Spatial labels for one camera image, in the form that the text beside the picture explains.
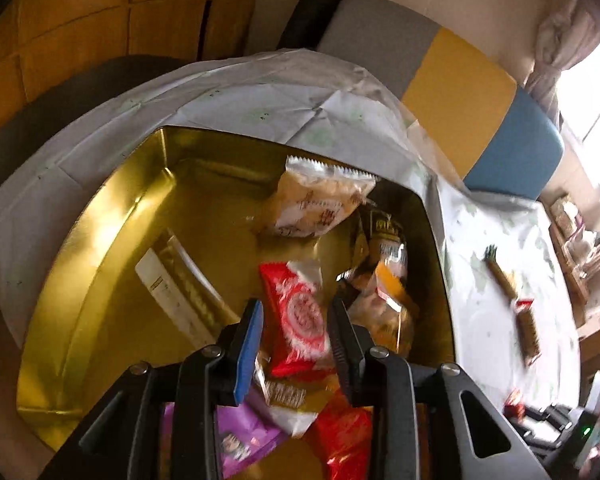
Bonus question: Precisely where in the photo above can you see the wooden cabinet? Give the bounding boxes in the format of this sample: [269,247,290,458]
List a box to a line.
[0,0,268,131]

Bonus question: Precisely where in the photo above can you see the yellow clear snack bag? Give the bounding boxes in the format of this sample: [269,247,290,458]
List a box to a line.
[336,255,421,356]

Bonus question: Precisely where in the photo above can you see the brown and gold snack packet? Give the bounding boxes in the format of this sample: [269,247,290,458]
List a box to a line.
[352,207,408,281]

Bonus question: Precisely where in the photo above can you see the gold tin box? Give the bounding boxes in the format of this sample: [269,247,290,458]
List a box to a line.
[16,126,456,480]

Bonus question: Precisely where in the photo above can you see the pale curtain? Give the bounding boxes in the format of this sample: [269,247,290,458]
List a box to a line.
[524,0,600,121]

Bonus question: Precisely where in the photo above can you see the window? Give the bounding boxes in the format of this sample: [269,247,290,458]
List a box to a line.
[555,37,600,196]

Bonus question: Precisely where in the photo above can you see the black chair frame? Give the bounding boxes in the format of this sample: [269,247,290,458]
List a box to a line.
[277,0,358,52]

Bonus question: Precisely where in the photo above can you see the red and white snack packet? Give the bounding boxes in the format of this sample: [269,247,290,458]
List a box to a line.
[258,259,331,378]

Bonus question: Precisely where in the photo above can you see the plain red snack packet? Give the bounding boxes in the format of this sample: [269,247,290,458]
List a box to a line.
[305,390,376,480]

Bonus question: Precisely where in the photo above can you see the pile of small packets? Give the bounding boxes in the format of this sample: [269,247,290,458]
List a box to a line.
[547,195,600,281]

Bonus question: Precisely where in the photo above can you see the pale green printed tablecloth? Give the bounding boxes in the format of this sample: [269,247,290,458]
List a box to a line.
[0,49,581,431]

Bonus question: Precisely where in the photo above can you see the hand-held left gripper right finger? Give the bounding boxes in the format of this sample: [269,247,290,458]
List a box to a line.
[327,297,551,480]

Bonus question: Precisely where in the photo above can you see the grey yellow blue chair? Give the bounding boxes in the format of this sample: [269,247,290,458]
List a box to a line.
[316,0,566,202]

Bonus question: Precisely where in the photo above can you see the long white snack packet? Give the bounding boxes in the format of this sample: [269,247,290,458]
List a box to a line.
[135,227,241,346]

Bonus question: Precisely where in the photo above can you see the red-edged cracker packet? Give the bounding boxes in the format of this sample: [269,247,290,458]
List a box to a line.
[502,390,528,418]
[514,297,543,368]

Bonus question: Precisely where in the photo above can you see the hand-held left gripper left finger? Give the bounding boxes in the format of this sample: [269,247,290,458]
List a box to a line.
[37,298,265,480]

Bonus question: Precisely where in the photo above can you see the white and tan snack packet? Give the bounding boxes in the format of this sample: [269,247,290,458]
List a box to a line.
[252,155,378,240]

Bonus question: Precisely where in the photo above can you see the gold and white snack packet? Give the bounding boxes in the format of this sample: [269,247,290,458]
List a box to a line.
[252,355,341,438]

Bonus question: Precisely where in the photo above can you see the purple snack packet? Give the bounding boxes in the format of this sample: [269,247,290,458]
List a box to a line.
[161,390,288,478]

